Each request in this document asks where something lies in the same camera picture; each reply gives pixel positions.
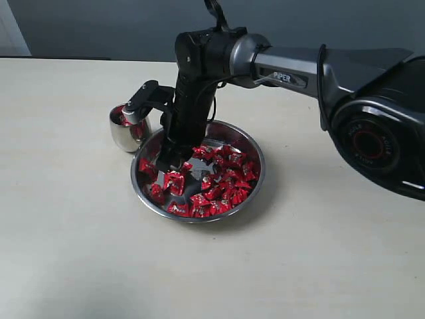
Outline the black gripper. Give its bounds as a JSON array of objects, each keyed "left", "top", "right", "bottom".
[{"left": 155, "top": 72, "right": 217, "bottom": 171}]

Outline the round stainless steel plate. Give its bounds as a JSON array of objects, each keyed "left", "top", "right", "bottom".
[{"left": 130, "top": 120, "right": 266, "bottom": 224}]

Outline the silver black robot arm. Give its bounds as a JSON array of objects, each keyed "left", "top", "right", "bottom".
[{"left": 157, "top": 27, "right": 424, "bottom": 200}]

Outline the stainless steel cup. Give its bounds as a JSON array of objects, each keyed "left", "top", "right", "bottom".
[{"left": 110, "top": 104, "right": 151, "bottom": 153}]

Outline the red wrapped candy centre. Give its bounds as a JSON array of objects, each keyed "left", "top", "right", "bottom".
[{"left": 163, "top": 171, "right": 185, "bottom": 196}]

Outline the red wrapped candy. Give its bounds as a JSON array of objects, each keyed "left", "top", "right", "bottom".
[
  {"left": 149, "top": 183, "right": 165, "bottom": 205},
  {"left": 163, "top": 171, "right": 185, "bottom": 196},
  {"left": 242, "top": 161, "right": 261, "bottom": 182},
  {"left": 167, "top": 201, "right": 190, "bottom": 218},
  {"left": 138, "top": 158, "right": 158, "bottom": 179}
]

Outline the red wrapped candy far left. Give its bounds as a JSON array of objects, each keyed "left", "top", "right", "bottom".
[{"left": 138, "top": 158, "right": 158, "bottom": 179}]

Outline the red wrapped candy lower left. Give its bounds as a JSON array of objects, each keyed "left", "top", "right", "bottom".
[{"left": 149, "top": 183, "right": 165, "bottom": 205}]

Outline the red wrapped candy bottom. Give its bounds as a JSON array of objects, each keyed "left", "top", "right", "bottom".
[{"left": 167, "top": 201, "right": 190, "bottom": 218}]

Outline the red wrapped candy right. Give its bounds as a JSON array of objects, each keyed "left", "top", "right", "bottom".
[{"left": 242, "top": 161, "right": 261, "bottom": 182}]

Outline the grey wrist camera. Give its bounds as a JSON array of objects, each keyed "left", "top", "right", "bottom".
[{"left": 122, "top": 80, "right": 175, "bottom": 124}]

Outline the black cable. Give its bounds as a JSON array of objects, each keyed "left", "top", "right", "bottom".
[{"left": 195, "top": 0, "right": 233, "bottom": 124}]

